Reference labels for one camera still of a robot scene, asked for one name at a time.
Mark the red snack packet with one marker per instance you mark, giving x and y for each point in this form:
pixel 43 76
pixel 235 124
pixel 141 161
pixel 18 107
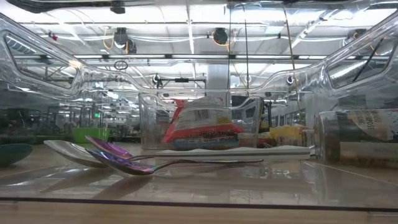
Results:
pixel 202 113

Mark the iridescent metal spoon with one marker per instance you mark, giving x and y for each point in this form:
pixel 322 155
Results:
pixel 109 147
pixel 124 165

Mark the white building column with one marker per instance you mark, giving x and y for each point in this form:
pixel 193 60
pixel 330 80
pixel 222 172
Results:
pixel 217 81

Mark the clear plastic bin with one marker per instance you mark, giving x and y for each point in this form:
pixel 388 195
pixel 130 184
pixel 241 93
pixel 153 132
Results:
pixel 149 124
pixel 199 186

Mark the long ceiling light bar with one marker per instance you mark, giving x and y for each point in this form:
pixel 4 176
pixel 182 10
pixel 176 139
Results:
pixel 199 56

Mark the yellow ramen noodle packet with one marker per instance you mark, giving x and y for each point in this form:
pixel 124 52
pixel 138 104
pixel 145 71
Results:
pixel 286 133

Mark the green plastic bowl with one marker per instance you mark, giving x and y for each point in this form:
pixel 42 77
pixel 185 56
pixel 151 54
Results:
pixel 90 135

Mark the large seasoning jar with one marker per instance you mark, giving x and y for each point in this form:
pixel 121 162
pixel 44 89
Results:
pixel 357 137

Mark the teal bowl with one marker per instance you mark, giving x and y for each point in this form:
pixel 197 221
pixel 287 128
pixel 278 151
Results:
pixel 12 154

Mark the black metal rig frame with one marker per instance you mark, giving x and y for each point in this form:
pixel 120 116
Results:
pixel 182 80

